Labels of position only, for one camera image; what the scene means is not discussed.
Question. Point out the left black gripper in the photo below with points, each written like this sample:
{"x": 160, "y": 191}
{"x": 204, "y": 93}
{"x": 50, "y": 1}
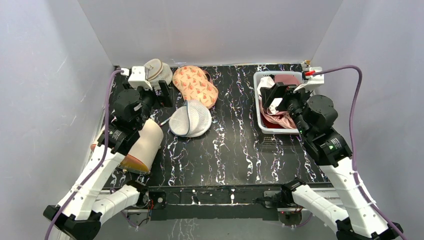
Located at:
{"x": 161, "y": 101}

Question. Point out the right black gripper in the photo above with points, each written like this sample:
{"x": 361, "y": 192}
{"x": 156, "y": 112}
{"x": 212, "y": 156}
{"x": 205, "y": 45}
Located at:
{"x": 280, "y": 99}

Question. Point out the peach floral mesh laundry bag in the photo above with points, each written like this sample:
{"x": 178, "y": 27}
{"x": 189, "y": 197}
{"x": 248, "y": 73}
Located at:
{"x": 195, "y": 83}

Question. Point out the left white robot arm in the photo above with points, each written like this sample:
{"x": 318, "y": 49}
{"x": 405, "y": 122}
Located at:
{"x": 80, "y": 214}

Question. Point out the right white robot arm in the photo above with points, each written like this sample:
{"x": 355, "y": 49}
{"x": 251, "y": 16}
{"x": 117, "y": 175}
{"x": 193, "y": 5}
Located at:
{"x": 314, "y": 115}

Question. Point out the white bra in basket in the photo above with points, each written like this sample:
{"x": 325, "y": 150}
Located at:
{"x": 267, "y": 82}

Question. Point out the pink satin garment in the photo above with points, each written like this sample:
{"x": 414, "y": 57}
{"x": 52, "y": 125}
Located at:
{"x": 271, "y": 117}

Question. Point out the white plastic basket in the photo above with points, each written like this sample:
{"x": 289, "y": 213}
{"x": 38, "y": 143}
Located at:
{"x": 256, "y": 80}

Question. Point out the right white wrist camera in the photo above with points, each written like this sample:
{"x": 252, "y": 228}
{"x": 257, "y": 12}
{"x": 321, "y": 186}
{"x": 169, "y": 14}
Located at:
{"x": 313, "y": 78}

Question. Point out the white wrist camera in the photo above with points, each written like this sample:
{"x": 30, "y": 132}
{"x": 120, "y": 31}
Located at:
{"x": 313, "y": 78}
{"x": 137, "y": 77}

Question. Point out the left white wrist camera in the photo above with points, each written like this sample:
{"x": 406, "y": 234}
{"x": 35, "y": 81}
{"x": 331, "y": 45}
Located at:
{"x": 137, "y": 77}

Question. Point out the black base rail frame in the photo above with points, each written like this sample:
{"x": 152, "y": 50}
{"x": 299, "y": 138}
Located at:
{"x": 253, "y": 201}

